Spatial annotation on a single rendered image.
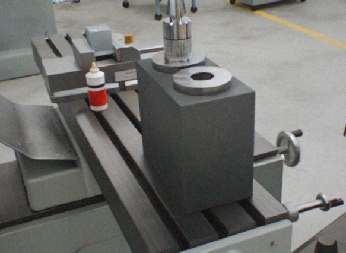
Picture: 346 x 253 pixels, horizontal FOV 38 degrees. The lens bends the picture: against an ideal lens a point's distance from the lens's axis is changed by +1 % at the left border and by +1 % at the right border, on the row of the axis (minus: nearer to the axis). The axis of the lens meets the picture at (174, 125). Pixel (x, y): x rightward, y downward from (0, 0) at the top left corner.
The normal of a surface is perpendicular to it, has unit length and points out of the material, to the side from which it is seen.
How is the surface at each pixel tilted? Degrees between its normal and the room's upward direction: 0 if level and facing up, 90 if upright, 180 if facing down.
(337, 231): 0
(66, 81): 90
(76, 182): 90
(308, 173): 0
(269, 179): 90
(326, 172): 0
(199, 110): 90
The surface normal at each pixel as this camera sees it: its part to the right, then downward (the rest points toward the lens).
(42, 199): 0.38, 0.40
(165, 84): -0.04, -0.89
